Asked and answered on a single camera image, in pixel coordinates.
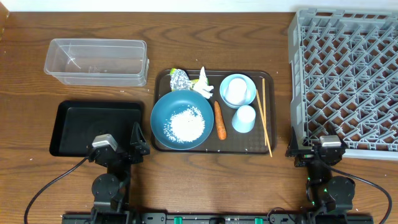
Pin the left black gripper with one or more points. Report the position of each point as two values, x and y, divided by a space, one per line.
142 148

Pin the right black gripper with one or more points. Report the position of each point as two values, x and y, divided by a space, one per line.
305 155

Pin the dark blue plate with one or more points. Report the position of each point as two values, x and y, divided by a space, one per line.
175 102

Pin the white rice pile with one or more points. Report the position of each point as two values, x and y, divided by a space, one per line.
185 126

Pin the light blue cup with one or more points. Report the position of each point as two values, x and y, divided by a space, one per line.
244 119

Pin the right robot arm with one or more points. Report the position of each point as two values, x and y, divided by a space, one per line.
326 192

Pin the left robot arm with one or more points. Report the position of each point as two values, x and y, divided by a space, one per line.
111 190

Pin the grey dishwasher rack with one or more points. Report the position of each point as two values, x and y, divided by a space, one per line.
344 76

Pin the left wooden chopstick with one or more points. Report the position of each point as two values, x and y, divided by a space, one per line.
262 119

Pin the wooden chopstick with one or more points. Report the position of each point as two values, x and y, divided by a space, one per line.
264 108
262 119

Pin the dark brown serving tray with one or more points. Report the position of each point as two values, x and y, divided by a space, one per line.
235 142

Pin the black plastic tray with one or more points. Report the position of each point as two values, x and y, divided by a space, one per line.
77 123

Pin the orange carrot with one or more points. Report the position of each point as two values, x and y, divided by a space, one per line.
220 127

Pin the light blue bowl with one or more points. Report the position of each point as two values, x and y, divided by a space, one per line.
250 93

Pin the right wooden chopstick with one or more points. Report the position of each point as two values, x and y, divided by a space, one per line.
264 108

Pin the crumpled foil wrapper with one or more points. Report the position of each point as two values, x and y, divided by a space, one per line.
179 80

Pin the crumpled white tissue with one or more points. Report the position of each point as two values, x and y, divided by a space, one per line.
202 86

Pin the clear plastic bin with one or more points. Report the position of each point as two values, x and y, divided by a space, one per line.
98 62

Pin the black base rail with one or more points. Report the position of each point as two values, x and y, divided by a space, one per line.
162 218

